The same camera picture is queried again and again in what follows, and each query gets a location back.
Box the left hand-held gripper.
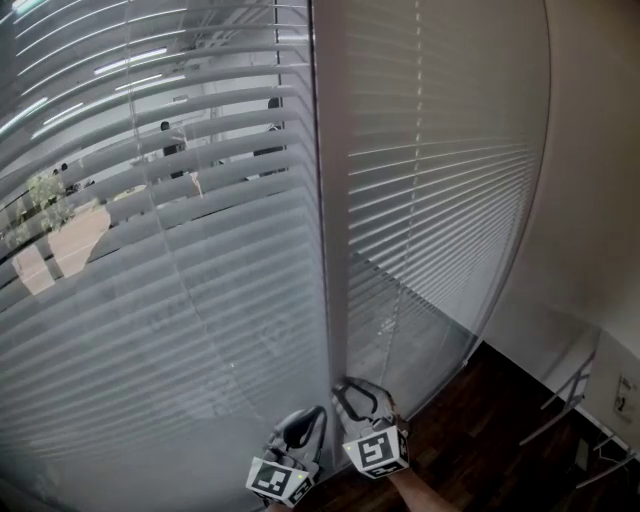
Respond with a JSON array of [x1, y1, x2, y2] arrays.
[[244, 405, 329, 509]]

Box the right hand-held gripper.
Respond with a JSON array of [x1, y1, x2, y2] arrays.
[[331, 377, 412, 480]]

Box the wide grey window blinds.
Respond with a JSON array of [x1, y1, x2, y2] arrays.
[[0, 0, 332, 506]]

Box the narrow grey window blinds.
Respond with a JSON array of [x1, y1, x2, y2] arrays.
[[344, 0, 551, 419]]

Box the person's right forearm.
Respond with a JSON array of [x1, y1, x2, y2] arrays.
[[387, 465, 454, 512]]

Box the clear blinds tilt wand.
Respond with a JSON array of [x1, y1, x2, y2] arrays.
[[127, 0, 236, 374]]

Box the green leafy plant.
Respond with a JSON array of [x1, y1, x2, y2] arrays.
[[3, 171, 77, 247]]

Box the grey window frame post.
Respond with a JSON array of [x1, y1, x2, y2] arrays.
[[307, 0, 351, 389]]

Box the silver metal frame rack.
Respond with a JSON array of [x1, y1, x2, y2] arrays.
[[518, 349, 640, 491]]

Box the white beaded blinds cord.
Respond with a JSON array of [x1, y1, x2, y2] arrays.
[[377, 0, 424, 384]]

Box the white wall panel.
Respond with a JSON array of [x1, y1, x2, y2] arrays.
[[574, 329, 640, 451]]

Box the white paper wall notice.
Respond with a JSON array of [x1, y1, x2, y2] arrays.
[[613, 374, 640, 416]]

